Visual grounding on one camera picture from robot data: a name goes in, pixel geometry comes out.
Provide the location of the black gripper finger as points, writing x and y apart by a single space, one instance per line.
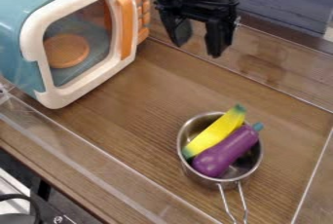
178 28
218 35

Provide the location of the yellow toy banana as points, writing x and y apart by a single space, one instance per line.
216 132

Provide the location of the silver metal pot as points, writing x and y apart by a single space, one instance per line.
238 171

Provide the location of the blue toy microwave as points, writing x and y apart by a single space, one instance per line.
65 46

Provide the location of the purple toy eggplant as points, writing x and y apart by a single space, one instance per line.
214 160

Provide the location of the clear acrylic barrier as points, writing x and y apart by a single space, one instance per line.
101 183

